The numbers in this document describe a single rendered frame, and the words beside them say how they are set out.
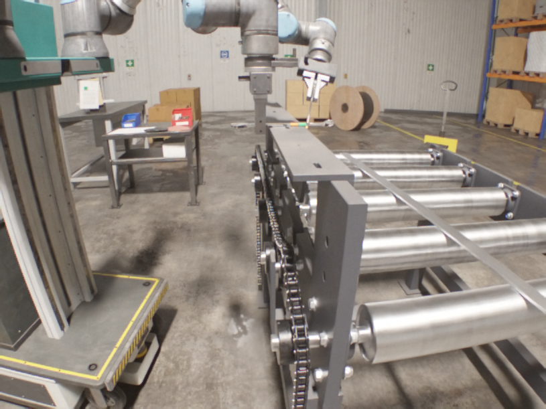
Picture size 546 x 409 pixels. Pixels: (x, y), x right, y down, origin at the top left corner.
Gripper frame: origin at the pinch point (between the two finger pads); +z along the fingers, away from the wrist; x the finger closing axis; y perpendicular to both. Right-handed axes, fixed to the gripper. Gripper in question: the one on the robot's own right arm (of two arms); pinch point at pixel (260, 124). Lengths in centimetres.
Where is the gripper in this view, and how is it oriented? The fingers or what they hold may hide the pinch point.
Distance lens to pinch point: 86.1
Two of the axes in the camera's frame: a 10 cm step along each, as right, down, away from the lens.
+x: 1.0, 3.8, -9.2
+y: -10.0, 0.4, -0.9
